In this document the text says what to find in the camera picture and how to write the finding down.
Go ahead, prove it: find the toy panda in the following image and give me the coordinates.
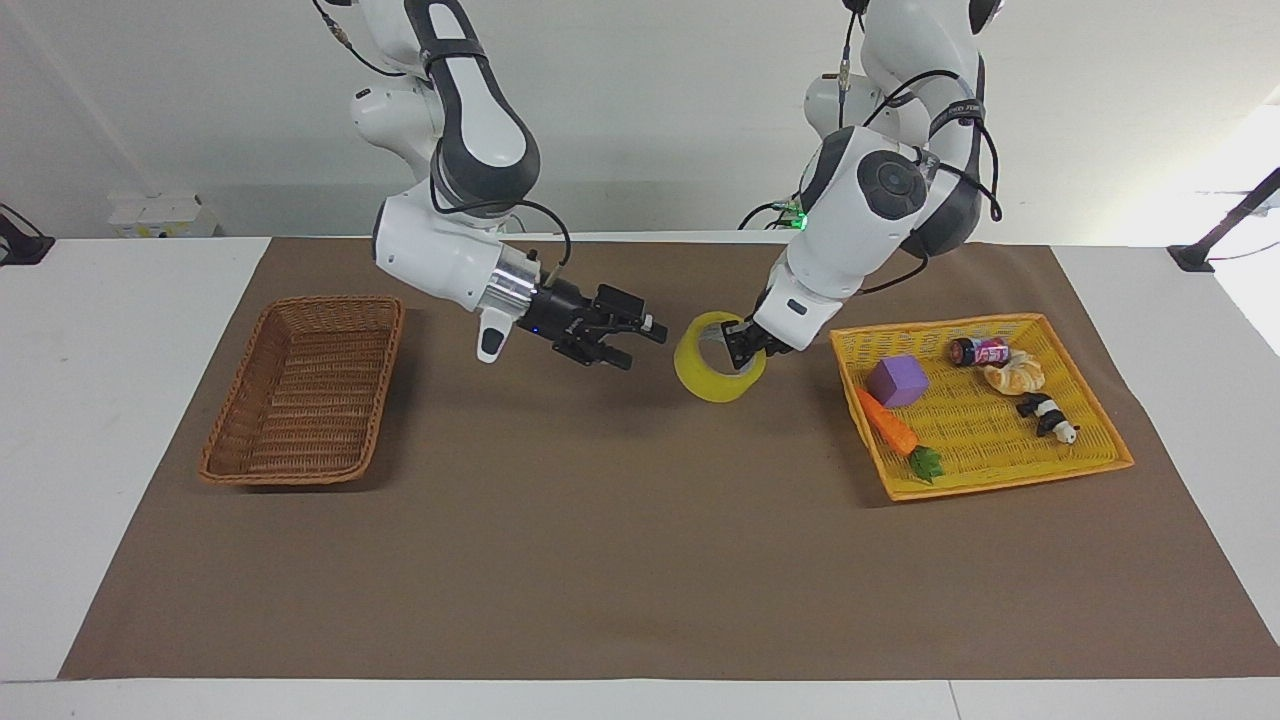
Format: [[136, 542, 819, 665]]
[[1016, 392, 1081, 445]]

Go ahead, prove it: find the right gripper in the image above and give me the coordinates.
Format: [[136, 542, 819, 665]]
[[520, 277, 797, 372]]

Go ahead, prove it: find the toy bread roll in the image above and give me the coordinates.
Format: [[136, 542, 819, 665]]
[[983, 350, 1046, 397]]

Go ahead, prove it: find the black stand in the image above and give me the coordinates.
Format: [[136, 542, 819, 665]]
[[0, 203, 56, 267], [1168, 167, 1280, 273]]

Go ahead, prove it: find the black cable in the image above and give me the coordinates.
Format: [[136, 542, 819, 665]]
[[313, 0, 406, 78], [430, 170, 573, 291], [738, 200, 806, 231], [838, 0, 1003, 296]]

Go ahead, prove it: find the orange toy carrot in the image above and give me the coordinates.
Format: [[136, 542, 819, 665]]
[[855, 388, 946, 485]]

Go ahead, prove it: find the white box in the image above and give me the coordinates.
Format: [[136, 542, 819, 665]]
[[108, 193, 219, 239]]

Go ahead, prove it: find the purple cube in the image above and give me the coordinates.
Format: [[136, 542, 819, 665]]
[[866, 355, 930, 409]]

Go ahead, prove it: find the yellow plastic basket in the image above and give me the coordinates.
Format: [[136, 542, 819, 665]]
[[830, 313, 1135, 501]]

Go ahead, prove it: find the yellow tape roll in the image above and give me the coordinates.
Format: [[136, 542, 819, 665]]
[[673, 311, 769, 404]]

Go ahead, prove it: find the brown wicker basket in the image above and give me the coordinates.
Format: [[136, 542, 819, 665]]
[[198, 295, 406, 488]]

